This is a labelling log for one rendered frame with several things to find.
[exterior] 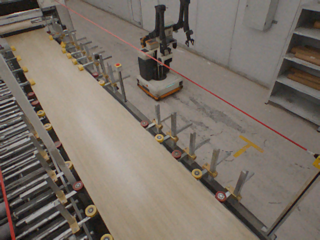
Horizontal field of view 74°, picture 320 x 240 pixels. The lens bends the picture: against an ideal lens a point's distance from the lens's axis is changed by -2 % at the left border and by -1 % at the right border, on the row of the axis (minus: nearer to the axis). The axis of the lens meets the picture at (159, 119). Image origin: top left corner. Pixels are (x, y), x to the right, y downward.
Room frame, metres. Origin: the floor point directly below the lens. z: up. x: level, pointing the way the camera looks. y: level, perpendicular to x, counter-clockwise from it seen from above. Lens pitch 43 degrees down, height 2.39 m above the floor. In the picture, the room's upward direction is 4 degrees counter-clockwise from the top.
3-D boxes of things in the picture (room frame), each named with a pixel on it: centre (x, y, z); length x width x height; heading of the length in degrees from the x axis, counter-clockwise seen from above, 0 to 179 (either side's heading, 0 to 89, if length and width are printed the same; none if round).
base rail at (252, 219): (2.59, 0.68, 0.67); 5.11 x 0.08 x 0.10; 34
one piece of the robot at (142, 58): (3.51, 0.01, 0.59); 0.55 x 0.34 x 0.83; 124
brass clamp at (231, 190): (0.80, -0.53, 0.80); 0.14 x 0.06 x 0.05; 34
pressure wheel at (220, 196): (0.73, -0.40, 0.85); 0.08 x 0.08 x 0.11
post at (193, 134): (1.19, -0.26, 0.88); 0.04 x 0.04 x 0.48; 34
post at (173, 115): (1.40, -0.12, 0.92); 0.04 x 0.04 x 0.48; 34
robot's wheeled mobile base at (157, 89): (3.44, -0.05, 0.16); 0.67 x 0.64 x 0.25; 34
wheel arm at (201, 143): (1.26, -0.29, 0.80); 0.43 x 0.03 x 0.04; 124
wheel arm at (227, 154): (1.05, -0.43, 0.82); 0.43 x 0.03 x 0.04; 124
